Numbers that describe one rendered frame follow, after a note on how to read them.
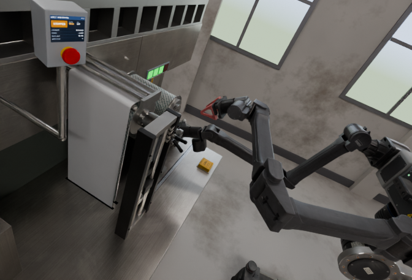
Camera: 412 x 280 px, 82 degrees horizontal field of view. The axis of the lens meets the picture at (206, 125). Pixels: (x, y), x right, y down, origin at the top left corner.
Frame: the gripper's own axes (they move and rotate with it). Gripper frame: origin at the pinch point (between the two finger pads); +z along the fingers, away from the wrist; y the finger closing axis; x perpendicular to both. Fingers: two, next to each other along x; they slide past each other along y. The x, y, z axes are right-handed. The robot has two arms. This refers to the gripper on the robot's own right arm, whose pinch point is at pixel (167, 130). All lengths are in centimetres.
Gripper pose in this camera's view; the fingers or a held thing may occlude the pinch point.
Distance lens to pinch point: 126.0
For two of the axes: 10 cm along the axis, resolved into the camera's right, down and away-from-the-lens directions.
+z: -9.1, -0.4, 4.0
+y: 3.8, -4.3, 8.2
